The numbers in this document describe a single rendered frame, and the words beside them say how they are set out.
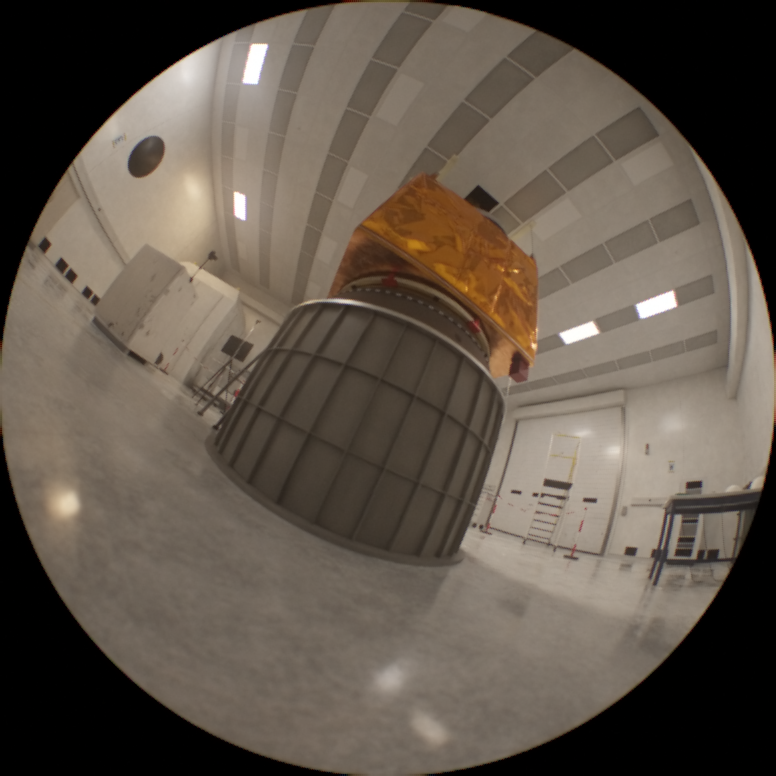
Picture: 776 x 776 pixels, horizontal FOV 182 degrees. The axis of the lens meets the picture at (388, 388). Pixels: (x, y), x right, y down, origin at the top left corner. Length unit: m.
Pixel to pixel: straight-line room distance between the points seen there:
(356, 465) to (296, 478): 0.29
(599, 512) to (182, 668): 8.34
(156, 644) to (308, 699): 0.20
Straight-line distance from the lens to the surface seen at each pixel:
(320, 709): 0.42
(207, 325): 7.67
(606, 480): 8.48
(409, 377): 1.24
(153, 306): 4.00
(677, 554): 7.26
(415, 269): 1.90
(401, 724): 0.45
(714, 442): 8.69
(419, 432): 1.21
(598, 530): 8.26
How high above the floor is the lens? 0.34
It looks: 20 degrees up
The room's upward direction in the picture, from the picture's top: 25 degrees clockwise
